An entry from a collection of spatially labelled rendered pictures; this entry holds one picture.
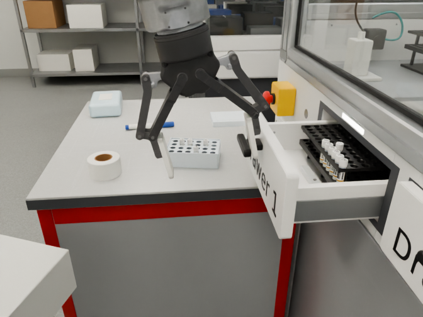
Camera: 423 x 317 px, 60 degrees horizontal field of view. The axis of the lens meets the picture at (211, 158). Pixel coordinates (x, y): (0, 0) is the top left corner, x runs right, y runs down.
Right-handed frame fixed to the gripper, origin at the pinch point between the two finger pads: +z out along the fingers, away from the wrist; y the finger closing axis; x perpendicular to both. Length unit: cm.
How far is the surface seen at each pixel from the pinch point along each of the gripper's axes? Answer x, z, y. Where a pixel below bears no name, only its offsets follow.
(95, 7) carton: 373, -10, -85
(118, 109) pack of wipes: 58, 6, -25
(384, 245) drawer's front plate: -14.9, 11.4, 20.3
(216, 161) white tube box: 21.6, 12.3, 0.7
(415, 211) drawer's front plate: -18.5, 3.3, 22.1
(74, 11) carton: 372, -12, -107
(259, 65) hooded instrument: 83, 10, 25
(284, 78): 43.2, 4.1, 23.7
